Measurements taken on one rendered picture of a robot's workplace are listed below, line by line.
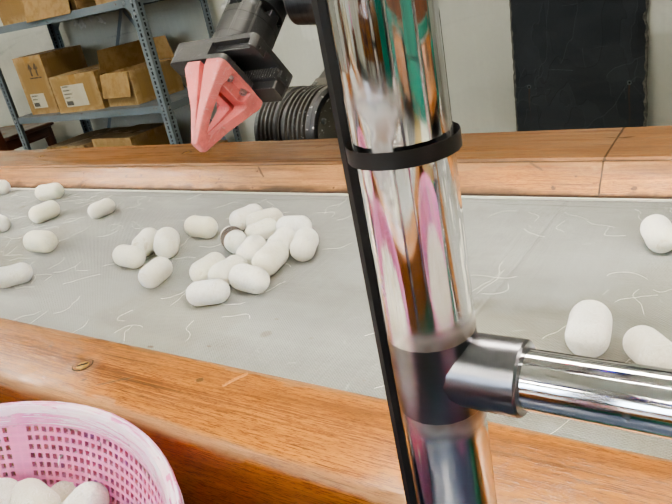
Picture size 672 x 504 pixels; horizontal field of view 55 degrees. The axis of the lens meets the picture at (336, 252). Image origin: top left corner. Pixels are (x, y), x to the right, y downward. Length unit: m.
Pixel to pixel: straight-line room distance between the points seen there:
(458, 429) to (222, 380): 0.18
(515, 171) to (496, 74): 2.03
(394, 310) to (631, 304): 0.26
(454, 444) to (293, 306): 0.28
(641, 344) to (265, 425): 0.18
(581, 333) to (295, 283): 0.21
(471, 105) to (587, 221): 2.16
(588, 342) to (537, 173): 0.25
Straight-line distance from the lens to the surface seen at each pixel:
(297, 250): 0.49
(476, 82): 2.63
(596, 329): 0.34
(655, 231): 0.45
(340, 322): 0.41
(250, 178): 0.72
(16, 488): 0.36
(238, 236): 0.54
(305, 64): 2.95
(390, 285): 0.15
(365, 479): 0.26
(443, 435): 0.18
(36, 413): 0.37
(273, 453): 0.28
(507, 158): 0.58
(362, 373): 0.36
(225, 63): 0.61
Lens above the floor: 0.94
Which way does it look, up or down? 23 degrees down
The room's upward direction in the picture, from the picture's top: 12 degrees counter-clockwise
